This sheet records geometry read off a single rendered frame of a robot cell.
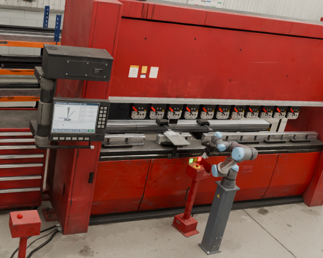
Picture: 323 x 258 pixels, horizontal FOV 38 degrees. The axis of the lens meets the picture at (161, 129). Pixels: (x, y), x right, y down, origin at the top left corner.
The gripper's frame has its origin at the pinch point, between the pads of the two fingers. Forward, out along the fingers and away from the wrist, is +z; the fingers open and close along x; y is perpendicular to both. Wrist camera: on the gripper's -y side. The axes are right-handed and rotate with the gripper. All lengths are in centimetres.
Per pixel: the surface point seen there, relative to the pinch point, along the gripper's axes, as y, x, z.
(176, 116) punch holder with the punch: -46.4, -8.5, -13.7
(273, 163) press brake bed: 18, 123, 24
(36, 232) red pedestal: 22, -187, 13
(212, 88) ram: -48, 26, -46
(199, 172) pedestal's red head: 8.9, -2.2, 13.6
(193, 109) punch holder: -45, 10, -23
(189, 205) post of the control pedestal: 19, 2, 57
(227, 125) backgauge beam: -41, 84, 10
